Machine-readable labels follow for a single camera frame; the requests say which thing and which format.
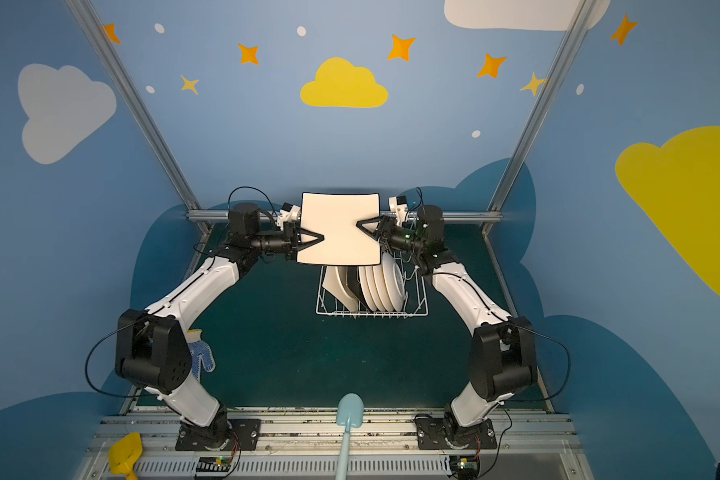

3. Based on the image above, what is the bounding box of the cream square plate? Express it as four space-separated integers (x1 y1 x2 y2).
322 266 360 313
297 192 381 266

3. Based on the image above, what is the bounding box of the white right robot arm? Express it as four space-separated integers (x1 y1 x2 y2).
356 205 538 449

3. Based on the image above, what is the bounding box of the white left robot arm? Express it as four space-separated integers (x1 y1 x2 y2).
115 203 324 451

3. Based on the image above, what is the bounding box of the white round plate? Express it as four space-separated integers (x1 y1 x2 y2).
374 253 398 312
366 265 388 312
358 266 377 312
382 252 406 312

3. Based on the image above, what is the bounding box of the black square plate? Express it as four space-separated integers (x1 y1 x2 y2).
347 266 365 311

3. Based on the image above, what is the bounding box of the blue dotted work glove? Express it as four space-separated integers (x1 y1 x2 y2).
186 329 216 381

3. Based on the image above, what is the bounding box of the light blue toy shovel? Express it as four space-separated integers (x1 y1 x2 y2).
335 393 364 480

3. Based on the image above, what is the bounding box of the left circuit board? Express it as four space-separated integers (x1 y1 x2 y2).
196 457 231 473

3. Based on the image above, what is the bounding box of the circuit board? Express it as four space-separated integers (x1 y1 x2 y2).
448 456 480 480
196 457 231 473

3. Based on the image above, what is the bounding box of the right circuit board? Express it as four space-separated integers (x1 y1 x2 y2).
448 456 480 480

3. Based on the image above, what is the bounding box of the yellow toy scoop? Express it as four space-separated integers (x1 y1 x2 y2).
108 432 143 480

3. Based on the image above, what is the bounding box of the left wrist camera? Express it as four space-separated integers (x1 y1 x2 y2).
277 203 301 229

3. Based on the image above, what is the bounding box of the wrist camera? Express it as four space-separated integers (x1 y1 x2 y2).
389 195 409 226
277 203 301 229

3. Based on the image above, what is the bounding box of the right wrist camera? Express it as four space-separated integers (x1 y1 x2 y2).
389 195 409 226

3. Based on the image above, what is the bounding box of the white wire dish rack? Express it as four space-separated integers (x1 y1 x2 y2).
315 209 430 319

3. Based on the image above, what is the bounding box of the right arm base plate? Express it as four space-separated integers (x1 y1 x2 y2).
413 414 497 450

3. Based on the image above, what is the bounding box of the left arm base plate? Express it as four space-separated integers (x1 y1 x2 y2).
175 418 261 452

